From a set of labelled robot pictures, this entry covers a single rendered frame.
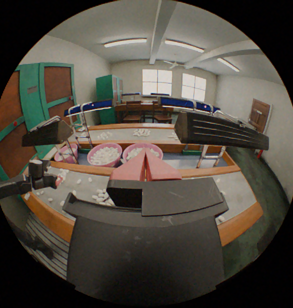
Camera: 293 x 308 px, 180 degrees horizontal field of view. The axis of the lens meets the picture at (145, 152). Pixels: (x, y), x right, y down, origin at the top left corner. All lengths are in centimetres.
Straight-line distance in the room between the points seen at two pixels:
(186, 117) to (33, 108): 120
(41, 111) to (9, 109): 41
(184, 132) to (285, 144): 422
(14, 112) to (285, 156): 539
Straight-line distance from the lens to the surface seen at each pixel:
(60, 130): 34
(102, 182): 55
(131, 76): 536
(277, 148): 437
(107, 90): 309
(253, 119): 477
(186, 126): 22
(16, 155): 108
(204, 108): 89
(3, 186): 51
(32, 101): 119
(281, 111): 450
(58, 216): 57
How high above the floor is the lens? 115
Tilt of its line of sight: 37 degrees down
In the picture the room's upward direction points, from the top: straight up
